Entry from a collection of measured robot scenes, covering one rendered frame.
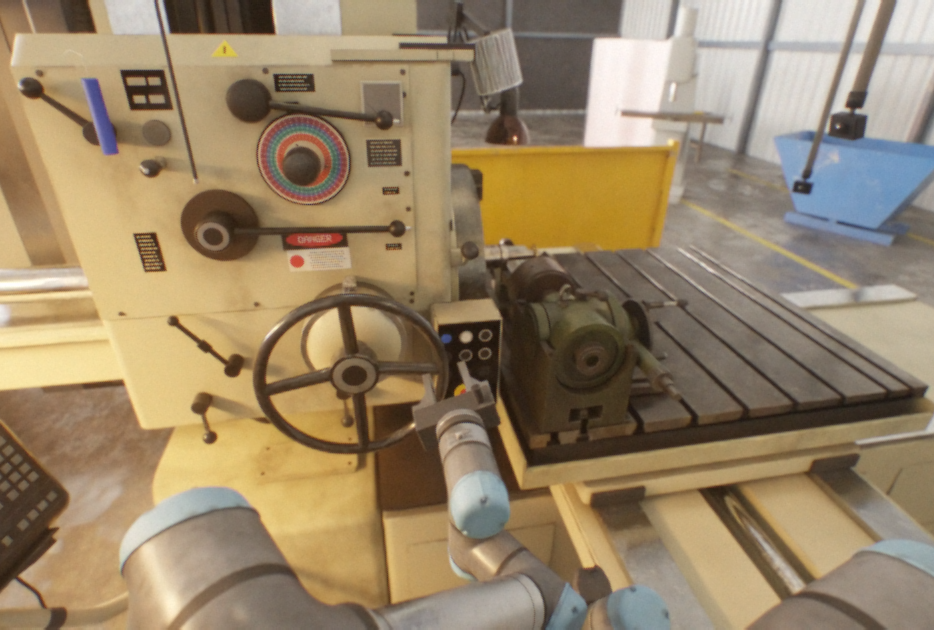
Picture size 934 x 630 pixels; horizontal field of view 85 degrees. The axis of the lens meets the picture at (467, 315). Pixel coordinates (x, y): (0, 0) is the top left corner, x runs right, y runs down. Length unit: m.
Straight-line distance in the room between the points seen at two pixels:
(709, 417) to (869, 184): 5.62
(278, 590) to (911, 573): 0.48
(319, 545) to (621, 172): 3.18
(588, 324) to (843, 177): 5.97
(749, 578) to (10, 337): 1.99
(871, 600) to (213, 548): 0.50
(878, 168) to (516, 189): 4.31
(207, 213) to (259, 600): 0.82
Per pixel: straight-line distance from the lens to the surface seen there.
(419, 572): 1.94
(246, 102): 1.04
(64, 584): 2.75
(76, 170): 1.22
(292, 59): 1.10
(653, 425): 1.49
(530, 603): 0.68
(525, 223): 3.85
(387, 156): 1.10
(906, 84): 9.71
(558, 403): 1.32
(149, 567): 0.53
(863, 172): 7.01
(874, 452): 2.50
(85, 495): 3.09
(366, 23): 1.74
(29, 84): 1.17
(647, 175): 4.13
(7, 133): 2.02
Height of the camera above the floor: 1.89
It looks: 28 degrees down
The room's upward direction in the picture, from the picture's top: 1 degrees clockwise
